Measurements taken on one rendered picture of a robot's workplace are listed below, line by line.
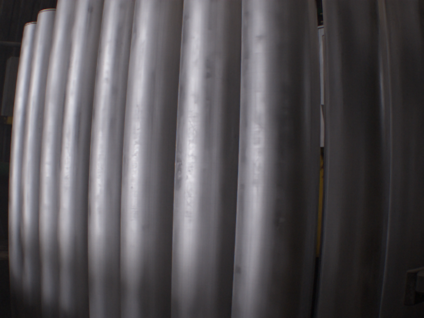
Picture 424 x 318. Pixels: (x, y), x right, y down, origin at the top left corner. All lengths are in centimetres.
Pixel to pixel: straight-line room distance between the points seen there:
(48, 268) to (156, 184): 97
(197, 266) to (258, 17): 64
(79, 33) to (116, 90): 46
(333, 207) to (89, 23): 134
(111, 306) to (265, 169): 95
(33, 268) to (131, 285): 116
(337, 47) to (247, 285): 66
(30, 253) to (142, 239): 120
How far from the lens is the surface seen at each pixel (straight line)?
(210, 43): 161
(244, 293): 137
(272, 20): 140
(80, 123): 239
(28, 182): 294
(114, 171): 207
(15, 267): 323
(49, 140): 265
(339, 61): 160
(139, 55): 190
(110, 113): 209
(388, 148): 220
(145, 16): 193
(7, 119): 363
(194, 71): 160
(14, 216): 320
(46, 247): 265
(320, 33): 619
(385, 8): 192
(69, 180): 238
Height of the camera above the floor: 41
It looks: 3 degrees up
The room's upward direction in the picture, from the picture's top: 2 degrees clockwise
